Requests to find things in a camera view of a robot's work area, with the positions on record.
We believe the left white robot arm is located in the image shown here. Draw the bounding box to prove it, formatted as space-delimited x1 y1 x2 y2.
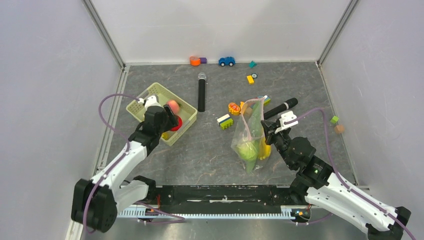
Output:
71 104 178 233

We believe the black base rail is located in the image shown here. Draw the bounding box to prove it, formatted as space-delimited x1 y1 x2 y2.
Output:
141 185 308 214

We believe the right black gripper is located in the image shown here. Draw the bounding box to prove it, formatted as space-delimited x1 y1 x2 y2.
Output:
260 119 294 169

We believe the white blue green brick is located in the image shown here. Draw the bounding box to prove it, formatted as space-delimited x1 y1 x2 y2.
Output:
216 114 234 130

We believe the purple block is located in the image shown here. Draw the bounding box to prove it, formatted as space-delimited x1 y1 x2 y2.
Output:
199 57 208 64

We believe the clear polka dot zip bag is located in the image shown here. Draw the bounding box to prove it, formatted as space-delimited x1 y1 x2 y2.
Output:
231 95 272 174

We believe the tan wooden cube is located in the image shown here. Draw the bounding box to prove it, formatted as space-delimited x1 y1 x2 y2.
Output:
334 124 345 134

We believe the red tomato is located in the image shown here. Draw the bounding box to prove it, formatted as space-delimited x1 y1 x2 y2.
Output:
170 115 183 132

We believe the yellow brick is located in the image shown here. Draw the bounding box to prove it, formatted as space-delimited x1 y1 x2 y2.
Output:
246 75 255 85

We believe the slanted black microphone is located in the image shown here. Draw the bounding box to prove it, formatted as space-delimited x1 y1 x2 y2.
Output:
263 97 298 120

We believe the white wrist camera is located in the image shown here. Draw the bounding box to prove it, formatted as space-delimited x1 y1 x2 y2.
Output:
275 110 299 133
136 94 162 109

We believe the upright black microphone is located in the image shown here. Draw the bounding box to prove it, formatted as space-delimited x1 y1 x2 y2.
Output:
197 72 207 112

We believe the multicolour brick stack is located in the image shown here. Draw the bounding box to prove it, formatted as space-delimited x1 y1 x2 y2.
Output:
257 95 271 106

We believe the long green cucumber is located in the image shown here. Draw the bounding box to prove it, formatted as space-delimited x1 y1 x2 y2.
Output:
243 100 264 174

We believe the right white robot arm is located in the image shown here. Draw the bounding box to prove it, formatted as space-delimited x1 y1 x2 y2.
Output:
261 120 411 240

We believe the yellow banana bunch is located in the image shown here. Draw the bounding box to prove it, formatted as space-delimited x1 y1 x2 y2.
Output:
257 137 272 161

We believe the orange brick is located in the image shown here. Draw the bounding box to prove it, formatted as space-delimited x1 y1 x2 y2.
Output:
239 101 245 115

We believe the light green plastic basket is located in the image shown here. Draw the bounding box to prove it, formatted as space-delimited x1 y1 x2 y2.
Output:
125 82 198 147

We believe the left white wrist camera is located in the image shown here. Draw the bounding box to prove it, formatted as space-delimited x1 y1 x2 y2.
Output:
136 94 162 109

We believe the teal block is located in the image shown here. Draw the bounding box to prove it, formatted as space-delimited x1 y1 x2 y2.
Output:
249 60 257 68

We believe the orange cartoon figure block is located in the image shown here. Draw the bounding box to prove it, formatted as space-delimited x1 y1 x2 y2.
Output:
228 102 241 116

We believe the green cube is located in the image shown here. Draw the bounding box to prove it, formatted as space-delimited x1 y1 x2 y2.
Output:
330 115 340 125

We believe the blue toy car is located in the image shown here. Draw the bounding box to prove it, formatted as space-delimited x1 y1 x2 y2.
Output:
218 56 236 67

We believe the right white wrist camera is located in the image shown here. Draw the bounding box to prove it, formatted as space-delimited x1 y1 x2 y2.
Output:
275 110 299 133

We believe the red peach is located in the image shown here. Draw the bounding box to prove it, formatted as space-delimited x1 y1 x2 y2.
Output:
166 100 181 115

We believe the small yellow fruit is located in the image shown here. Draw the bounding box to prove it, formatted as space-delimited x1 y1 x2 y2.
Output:
161 132 170 141

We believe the green cabbage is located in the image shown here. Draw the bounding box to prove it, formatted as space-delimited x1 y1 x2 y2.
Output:
236 142 258 162

